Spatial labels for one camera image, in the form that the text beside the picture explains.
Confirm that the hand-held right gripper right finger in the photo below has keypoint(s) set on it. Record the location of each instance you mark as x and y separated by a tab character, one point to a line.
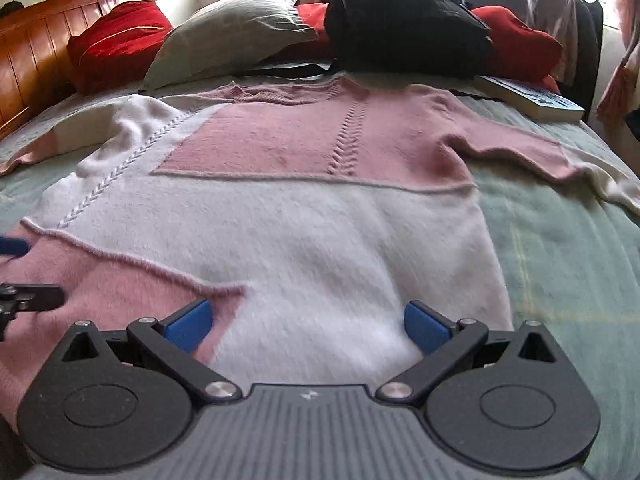
425	327

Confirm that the light hanging shirt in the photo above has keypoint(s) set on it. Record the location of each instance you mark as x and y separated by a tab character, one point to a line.
552	20

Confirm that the thick paperback book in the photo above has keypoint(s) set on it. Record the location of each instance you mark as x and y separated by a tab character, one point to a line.
540	100

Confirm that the grey pillow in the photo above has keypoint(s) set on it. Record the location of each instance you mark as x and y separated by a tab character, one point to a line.
225	35

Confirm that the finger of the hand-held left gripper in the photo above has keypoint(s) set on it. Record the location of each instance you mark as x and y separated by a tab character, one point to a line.
12	247
35	297

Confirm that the green checked quilt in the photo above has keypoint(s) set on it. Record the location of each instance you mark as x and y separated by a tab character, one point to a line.
550	260

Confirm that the pink and white sweater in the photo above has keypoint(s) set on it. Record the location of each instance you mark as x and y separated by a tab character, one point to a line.
325	240

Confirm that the pink patterned curtain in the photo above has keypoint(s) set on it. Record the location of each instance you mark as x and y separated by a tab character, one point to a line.
622	60

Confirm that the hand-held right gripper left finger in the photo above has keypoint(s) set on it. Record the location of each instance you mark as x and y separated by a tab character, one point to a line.
190	325

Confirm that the wooden headboard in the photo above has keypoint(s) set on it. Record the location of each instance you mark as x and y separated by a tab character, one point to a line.
35	60

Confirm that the black backpack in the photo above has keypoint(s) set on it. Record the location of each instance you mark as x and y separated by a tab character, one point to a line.
400	20

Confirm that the dark hanging jacket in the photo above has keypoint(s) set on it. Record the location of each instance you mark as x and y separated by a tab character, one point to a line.
587	45

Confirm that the red pillow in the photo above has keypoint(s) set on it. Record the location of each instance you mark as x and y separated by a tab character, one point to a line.
115	45
515	45

